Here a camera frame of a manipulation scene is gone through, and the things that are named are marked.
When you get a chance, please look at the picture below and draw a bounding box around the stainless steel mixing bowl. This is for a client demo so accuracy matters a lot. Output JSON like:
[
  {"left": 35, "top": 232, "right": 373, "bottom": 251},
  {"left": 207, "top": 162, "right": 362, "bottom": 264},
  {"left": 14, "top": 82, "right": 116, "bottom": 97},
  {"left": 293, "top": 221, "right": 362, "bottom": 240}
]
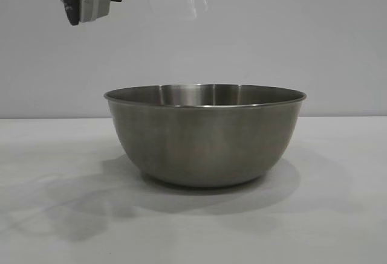
[{"left": 103, "top": 83, "right": 308, "bottom": 188}]

